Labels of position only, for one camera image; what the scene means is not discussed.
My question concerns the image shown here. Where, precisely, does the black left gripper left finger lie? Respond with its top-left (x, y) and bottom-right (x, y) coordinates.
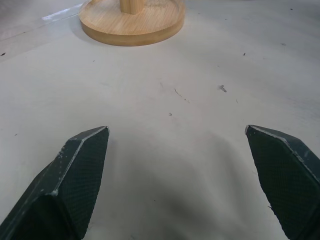
top-left (0, 125), bottom-right (110, 240)

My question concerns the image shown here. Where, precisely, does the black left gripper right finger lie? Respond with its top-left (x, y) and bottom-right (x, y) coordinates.
top-left (245, 124), bottom-right (320, 240)

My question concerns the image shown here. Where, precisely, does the round wooden stand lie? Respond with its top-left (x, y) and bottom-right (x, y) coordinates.
top-left (78, 0), bottom-right (186, 47)

